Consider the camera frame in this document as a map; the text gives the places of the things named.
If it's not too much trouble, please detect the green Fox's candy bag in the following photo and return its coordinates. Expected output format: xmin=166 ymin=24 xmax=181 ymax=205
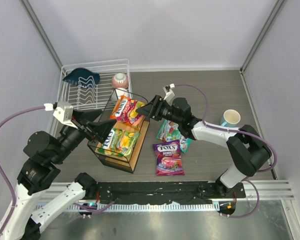
xmin=96 ymin=128 xmax=140 ymax=158

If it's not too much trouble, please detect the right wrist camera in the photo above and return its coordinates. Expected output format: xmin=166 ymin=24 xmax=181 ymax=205
xmin=163 ymin=83 xmax=175 ymax=103

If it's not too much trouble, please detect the orange Fox's fruits candy bag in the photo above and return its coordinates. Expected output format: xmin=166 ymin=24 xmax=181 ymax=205
xmin=109 ymin=95 xmax=145 ymax=130

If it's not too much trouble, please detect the light blue mug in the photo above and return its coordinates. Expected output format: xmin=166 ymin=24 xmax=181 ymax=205
xmin=220 ymin=109 xmax=241 ymax=128

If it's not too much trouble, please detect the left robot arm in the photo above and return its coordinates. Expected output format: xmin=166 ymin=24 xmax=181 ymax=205
xmin=0 ymin=109 xmax=116 ymax=240

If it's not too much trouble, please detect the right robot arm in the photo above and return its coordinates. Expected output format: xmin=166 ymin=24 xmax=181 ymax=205
xmin=136 ymin=95 xmax=274 ymax=197

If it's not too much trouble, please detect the purple Fox's berries candy bag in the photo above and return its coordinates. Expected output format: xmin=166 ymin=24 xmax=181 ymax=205
xmin=152 ymin=140 xmax=185 ymax=176

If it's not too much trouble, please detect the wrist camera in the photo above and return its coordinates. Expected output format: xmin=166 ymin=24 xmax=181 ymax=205
xmin=163 ymin=83 xmax=175 ymax=103
xmin=53 ymin=101 xmax=76 ymax=128

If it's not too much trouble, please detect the teal Fox's candy bag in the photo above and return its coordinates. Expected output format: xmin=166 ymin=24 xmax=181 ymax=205
xmin=156 ymin=119 xmax=192 ymax=154

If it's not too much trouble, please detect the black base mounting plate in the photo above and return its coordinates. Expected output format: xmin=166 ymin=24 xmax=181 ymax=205
xmin=97 ymin=181 xmax=246 ymax=205

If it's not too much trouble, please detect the white cup in rack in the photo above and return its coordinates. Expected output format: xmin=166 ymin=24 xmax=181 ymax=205
xmin=115 ymin=87 xmax=130 ymax=100

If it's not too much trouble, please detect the white wire dish rack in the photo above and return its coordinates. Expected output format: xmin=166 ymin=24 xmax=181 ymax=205
xmin=57 ymin=58 xmax=132 ymax=111

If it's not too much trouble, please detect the black wire wooden shelf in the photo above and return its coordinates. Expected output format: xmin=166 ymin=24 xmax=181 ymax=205
xmin=87 ymin=90 xmax=150 ymax=173

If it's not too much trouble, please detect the dark blue plate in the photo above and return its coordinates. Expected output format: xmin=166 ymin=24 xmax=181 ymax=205
xmin=62 ymin=67 xmax=101 ymax=88

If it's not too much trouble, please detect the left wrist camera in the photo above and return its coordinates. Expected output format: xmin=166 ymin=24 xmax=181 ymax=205
xmin=53 ymin=101 xmax=76 ymax=128

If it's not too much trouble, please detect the white slotted cable duct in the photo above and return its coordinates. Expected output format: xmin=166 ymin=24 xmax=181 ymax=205
xmin=34 ymin=201 xmax=220 ymax=213

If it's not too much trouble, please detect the pink ceramic bowl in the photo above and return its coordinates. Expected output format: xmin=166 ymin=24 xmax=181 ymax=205
xmin=111 ymin=73 xmax=129 ymax=89

